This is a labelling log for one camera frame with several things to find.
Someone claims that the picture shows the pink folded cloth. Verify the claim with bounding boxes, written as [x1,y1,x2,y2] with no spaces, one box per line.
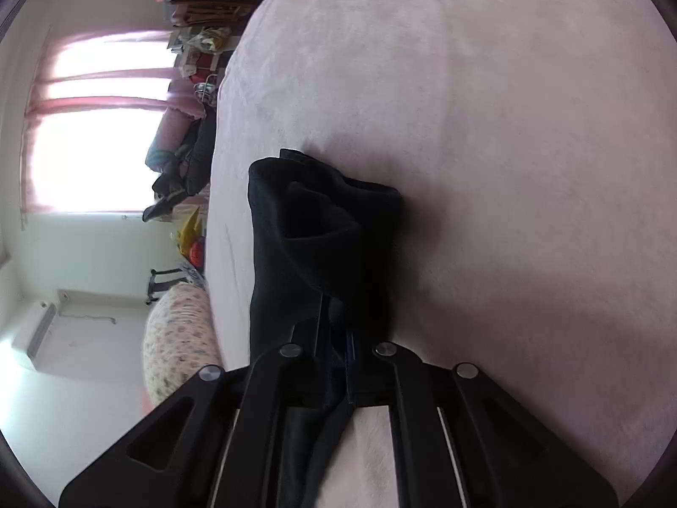
[152,108,198,155]

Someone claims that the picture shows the crumpled plastic bag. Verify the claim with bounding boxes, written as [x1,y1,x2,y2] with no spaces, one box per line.
[184,26,232,55]

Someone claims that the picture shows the brown paper bag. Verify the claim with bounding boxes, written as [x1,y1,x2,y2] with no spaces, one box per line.
[171,2,256,28]

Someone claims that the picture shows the black pants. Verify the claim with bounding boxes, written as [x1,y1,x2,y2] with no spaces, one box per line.
[248,148,406,508]

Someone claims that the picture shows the yellow plush toy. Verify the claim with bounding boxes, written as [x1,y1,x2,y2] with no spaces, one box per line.
[176,205,205,261]

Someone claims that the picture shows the black luggage handle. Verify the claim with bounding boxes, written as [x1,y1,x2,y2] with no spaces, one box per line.
[146,268,187,306]

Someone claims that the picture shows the white air conditioner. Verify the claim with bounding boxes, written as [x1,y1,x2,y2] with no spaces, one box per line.
[13,301,57,359]

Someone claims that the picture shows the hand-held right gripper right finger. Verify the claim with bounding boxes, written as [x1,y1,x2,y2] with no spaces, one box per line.
[345,332,619,508]

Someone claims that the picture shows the wall cable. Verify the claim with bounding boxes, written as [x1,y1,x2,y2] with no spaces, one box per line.
[57,311,116,325]

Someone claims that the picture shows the floral patterned pillow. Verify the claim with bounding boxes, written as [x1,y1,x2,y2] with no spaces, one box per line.
[143,282,226,409]

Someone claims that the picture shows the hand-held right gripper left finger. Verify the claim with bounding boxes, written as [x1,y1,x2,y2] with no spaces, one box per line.
[58,293,325,508]

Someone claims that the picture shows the pink fleece bed blanket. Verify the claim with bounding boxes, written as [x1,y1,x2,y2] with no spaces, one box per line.
[204,0,677,508]

